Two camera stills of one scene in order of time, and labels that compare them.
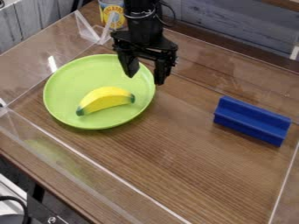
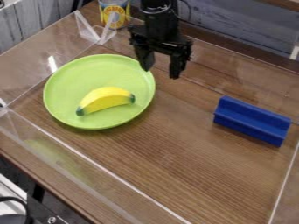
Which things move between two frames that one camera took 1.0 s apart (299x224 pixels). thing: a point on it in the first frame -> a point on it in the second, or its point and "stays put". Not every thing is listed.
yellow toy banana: [104, 97] stays put
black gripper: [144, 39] -> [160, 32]
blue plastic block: [251, 120] stays put
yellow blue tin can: [112, 14] stays put
